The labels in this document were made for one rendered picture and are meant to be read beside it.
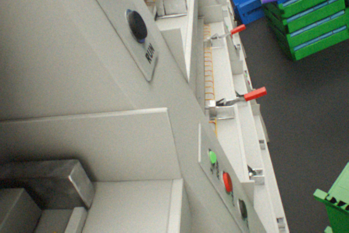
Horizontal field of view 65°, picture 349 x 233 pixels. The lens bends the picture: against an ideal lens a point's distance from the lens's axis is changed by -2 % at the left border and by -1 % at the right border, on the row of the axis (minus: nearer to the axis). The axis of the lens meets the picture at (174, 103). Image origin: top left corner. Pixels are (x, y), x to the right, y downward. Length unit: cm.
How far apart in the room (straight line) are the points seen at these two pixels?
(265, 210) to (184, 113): 41
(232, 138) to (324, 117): 80
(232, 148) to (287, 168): 65
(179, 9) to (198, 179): 25
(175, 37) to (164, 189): 11
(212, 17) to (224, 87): 34
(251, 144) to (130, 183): 54
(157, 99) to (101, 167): 5
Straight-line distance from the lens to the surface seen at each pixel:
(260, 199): 60
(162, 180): 16
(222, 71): 60
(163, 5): 39
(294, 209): 98
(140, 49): 16
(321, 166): 106
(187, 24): 35
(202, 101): 48
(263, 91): 46
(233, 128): 46
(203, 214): 20
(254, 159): 66
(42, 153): 17
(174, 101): 19
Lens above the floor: 85
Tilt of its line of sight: 31 degrees down
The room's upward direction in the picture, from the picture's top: 31 degrees counter-clockwise
